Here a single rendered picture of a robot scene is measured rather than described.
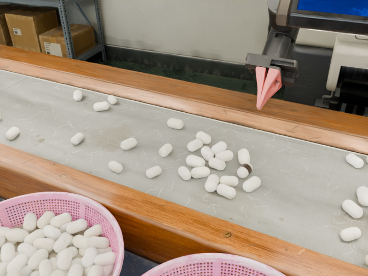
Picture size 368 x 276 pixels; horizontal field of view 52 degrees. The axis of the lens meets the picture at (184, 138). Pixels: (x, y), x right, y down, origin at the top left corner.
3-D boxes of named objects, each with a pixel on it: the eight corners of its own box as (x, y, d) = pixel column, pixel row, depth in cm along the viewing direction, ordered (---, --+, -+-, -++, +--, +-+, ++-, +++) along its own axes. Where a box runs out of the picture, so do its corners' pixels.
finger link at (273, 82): (268, 104, 71) (282, 60, 72) (232, 96, 73) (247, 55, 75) (271, 117, 77) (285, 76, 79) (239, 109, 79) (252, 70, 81)
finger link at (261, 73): (281, 107, 70) (295, 62, 72) (244, 99, 72) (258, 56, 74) (283, 120, 76) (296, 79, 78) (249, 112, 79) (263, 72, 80)
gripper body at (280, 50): (294, 69, 71) (305, 35, 73) (243, 60, 75) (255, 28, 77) (296, 84, 77) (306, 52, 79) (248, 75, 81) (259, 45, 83)
